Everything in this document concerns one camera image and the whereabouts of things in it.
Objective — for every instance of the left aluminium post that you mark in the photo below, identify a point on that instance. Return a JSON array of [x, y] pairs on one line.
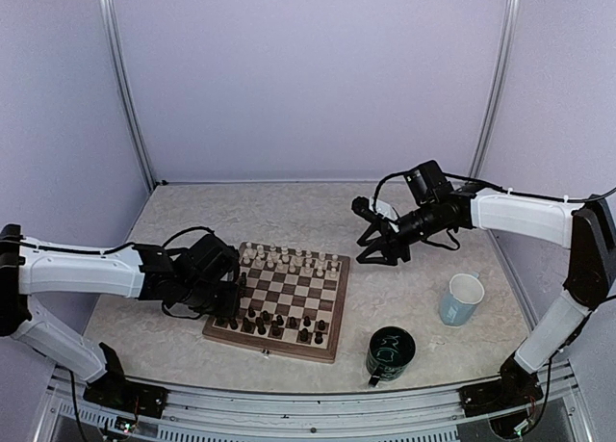
[[126, 98]]

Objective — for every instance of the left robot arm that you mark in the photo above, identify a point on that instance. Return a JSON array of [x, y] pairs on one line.
[[30, 267]]

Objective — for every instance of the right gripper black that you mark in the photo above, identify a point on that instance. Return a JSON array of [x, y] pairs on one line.
[[393, 246]]

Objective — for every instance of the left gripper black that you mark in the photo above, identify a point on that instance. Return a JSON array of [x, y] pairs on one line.
[[229, 306]]

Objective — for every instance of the wooden chessboard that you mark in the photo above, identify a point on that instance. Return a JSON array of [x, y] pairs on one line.
[[289, 282]]

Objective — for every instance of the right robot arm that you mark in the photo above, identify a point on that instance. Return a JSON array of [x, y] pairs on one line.
[[576, 237]]

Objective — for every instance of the dark green mug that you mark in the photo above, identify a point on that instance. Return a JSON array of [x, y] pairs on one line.
[[390, 351]]

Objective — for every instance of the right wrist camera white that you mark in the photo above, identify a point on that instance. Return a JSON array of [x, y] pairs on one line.
[[375, 211]]

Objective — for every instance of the dark pawn standing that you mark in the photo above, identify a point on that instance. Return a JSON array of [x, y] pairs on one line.
[[262, 322]]

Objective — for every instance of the aluminium post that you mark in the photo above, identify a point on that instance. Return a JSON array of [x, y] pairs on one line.
[[507, 35], [126, 98]]

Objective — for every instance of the right aluminium post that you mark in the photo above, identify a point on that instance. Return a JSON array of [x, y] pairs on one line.
[[507, 35]]

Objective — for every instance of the light blue mug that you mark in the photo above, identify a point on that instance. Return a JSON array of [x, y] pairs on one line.
[[464, 294]]

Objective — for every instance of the dark back row piece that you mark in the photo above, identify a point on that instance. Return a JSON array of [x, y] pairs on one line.
[[247, 325]]

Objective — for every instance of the aluminium front rail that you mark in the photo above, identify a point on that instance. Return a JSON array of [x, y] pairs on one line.
[[203, 414]]

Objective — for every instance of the dark king piece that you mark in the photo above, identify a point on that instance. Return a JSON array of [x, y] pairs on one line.
[[245, 291]]

